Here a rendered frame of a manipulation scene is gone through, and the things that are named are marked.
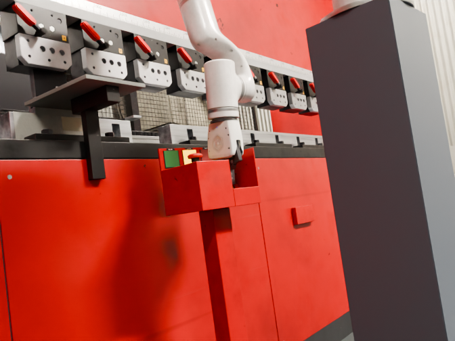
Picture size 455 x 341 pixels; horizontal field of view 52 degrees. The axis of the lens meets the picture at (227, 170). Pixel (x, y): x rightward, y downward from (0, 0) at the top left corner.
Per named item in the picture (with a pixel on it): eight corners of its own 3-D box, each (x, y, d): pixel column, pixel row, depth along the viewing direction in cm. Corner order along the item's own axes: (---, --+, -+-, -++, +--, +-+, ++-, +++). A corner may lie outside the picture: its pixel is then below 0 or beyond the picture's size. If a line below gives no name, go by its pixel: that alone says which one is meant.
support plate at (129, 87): (86, 78, 105) (85, 74, 105) (24, 105, 121) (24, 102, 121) (145, 87, 120) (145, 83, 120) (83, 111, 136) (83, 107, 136)
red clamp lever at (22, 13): (19, 0, 117) (49, 30, 123) (10, 6, 120) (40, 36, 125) (15, 4, 116) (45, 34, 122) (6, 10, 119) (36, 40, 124)
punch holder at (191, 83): (182, 88, 167) (176, 44, 169) (165, 95, 172) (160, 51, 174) (209, 93, 179) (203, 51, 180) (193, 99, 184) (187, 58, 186)
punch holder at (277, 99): (271, 103, 215) (267, 68, 216) (256, 108, 220) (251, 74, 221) (288, 106, 227) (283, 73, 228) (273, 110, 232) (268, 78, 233)
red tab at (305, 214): (298, 224, 191) (295, 207, 192) (293, 224, 193) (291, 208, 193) (314, 220, 203) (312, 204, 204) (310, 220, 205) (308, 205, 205)
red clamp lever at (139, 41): (139, 33, 149) (159, 56, 154) (131, 37, 151) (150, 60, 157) (137, 36, 148) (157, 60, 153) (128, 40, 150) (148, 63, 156)
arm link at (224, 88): (225, 112, 134) (201, 111, 128) (221, 66, 134) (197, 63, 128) (246, 107, 128) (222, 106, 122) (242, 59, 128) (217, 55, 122)
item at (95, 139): (116, 173, 111) (105, 84, 112) (80, 182, 119) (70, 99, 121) (129, 172, 114) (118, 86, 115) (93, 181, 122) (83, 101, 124)
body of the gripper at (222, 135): (201, 120, 129) (204, 160, 129) (225, 114, 121) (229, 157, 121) (221, 120, 134) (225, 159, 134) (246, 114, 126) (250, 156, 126)
